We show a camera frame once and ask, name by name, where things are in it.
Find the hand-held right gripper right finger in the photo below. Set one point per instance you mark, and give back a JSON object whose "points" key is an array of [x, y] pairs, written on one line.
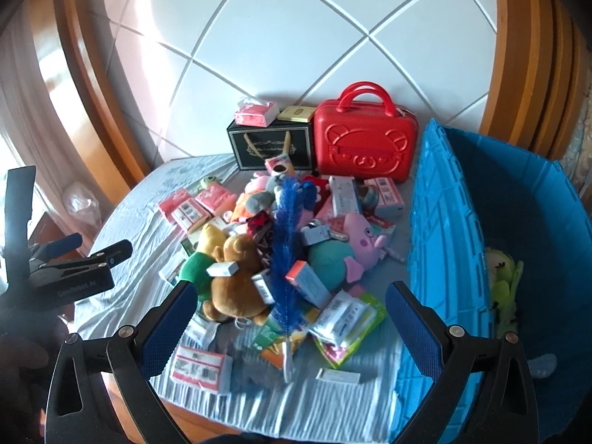
{"points": [[414, 328]]}

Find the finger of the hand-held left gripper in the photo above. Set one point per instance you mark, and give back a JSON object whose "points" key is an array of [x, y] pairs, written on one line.
{"points": [[111, 254], [64, 243]]}

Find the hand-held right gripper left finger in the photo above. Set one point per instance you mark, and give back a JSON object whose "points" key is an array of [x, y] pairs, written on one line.
{"points": [[171, 328]]}

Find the brown teddy bear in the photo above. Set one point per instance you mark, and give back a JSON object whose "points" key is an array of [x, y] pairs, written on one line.
{"points": [[236, 286]]}

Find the pink pig plush teal body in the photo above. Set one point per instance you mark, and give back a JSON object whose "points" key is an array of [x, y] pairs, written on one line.
{"points": [[363, 236]]}

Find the blue plastic storage crate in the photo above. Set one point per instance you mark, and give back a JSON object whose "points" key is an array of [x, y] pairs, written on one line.
{"points": [[444, 222]]}

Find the blue feather duster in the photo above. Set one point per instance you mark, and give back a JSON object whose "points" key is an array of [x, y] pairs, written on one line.
{"points": [[284, 240]]}

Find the person's left hand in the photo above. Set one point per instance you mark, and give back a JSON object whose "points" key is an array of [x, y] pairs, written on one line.
{"points": [[23, 356]]}

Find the plain white box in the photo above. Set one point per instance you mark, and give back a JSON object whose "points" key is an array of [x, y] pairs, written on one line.
{"points": [[199, 330]]}

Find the clear plastic bag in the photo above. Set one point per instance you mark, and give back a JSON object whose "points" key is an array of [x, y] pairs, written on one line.
{"points": [[81, 203]]}

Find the white box red print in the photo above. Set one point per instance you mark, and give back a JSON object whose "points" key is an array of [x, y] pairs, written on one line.
{"points": [[199, 367]]}

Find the white green box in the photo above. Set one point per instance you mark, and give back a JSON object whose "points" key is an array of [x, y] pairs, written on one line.
{"points": [[173, 266]]}

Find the white tube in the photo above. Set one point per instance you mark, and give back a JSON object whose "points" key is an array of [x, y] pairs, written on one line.
{"points": [[397, 255]]}

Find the pink tissue pack white label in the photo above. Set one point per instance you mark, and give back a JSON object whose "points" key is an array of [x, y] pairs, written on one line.
{"points": [[189, 215]]}

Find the small white flat box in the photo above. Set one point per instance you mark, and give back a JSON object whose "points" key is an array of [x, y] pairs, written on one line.
{"points": [[337, 377]]}

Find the green orange medicine box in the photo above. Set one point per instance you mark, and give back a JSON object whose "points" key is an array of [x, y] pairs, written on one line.
{"points": [[267, 338]]}

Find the green frog plush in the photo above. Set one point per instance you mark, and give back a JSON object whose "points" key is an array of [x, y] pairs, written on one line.
{"points": [[502, 282]]}

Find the white box red stripe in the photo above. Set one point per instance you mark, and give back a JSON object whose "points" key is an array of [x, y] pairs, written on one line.
{"points": [[383, 227]]}

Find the orange white medicine box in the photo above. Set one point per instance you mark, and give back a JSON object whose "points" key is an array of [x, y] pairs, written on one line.
{"points": [[307, 284]]}

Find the metal keyring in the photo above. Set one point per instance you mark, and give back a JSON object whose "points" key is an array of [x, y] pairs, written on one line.
{"points": [[337, 237]]}

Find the small green one-eyed plush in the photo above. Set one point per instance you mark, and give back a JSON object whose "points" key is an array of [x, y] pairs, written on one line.
{"points": [[210, 184]]}

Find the sheer curtain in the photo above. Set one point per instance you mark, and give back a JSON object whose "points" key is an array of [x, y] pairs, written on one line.
{"points": [[18, 125]]}

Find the pale blue soft toy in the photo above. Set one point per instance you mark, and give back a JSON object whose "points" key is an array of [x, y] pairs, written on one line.
{"points": [[543, 365]]}

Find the grey white small box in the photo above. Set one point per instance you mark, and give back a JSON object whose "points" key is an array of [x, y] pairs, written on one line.
{"points": [[314, 236]]}

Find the orange plush toy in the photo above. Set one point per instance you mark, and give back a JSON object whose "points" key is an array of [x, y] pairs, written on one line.
{"points": [[240, 208]]}

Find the pink white picture box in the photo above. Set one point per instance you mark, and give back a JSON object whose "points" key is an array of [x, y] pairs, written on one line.
{"points": [[386, 192]]}

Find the pink flat box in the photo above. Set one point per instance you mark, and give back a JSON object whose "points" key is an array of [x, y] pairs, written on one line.
{"points": [[326, 215]]}

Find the long white box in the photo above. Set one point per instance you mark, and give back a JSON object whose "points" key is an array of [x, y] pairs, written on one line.
{"points": [[344, 196]]}

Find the grey fluffy plush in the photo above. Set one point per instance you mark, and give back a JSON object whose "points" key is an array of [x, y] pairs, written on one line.
{"points": [[259, 201]]}

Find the pink rabbit plush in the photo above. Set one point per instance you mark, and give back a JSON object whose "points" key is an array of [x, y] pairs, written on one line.
{"points": [[256, 185]]}

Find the red bear-embossed suitcase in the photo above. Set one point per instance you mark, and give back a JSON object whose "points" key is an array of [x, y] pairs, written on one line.
{"points": [[365, 143]]}

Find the black gift box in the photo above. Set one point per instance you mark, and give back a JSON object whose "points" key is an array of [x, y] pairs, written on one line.
{"points": [[300, 148]]}

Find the gold flat box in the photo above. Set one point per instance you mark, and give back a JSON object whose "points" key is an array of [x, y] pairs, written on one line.
{"points": [[296, 114]]}

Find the wooden door frame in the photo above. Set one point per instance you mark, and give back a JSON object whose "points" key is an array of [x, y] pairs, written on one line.
{"points": [[522, 55], [92, 78]]}

